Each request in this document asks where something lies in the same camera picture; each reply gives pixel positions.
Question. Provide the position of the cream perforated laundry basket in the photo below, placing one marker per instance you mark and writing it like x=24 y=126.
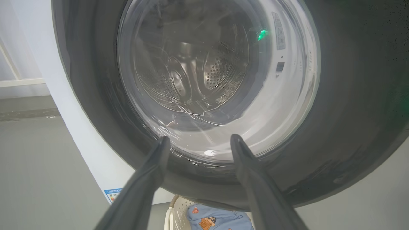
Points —
x=175 y=217

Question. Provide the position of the grey warning sticker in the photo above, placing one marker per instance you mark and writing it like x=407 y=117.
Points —
x=279 y=32

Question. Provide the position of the blue energy label sticker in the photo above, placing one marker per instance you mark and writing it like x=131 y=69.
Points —
x=112 y=195

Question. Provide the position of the blue cartoon print garment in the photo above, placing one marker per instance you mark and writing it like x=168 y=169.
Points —
x=223 y=217

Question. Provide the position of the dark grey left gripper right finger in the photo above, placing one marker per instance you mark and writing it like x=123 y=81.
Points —
x=262 y=198

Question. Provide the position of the dark round glass washer door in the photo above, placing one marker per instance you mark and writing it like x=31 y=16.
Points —
x=351 y=95

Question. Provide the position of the black door latch socket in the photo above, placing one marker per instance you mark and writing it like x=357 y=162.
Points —
x=280 y=66

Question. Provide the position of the white front-load washing machine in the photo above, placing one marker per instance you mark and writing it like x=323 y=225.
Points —
x=80 y=127

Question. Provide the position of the stainless steel washer drum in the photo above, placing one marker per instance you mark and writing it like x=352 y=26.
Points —
x=217 y=70

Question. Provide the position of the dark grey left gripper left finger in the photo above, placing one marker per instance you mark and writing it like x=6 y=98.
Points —
x=140 y=191

